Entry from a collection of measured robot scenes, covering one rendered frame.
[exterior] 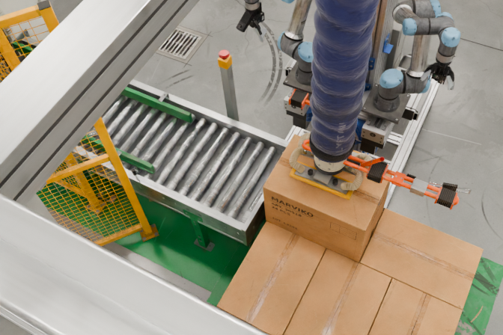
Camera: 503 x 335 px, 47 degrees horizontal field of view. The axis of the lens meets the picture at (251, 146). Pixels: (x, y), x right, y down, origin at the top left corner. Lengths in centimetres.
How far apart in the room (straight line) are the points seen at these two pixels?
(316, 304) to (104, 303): 283
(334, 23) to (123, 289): 177
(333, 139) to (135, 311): 228
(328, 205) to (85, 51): 235
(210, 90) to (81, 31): 394
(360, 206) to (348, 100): 81
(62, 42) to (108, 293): 51
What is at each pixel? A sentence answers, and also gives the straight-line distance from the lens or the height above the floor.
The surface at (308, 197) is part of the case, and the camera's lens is 311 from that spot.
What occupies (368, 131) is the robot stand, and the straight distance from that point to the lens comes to 333.
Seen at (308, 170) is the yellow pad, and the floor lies 108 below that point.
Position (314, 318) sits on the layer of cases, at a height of 54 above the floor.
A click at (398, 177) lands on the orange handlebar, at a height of 120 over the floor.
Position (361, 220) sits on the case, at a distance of 306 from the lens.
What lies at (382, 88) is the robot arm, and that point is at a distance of 324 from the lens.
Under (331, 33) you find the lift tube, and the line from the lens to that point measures 218.
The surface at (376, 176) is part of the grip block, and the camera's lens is 290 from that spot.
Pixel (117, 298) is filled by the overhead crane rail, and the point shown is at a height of 321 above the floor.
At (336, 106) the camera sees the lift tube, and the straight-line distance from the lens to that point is 248.
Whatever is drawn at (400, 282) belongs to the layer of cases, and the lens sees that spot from 339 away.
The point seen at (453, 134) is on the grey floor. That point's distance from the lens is 466.
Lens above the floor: 364
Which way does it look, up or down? 55 degrees down
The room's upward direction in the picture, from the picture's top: 6 degrees counter-clockwise
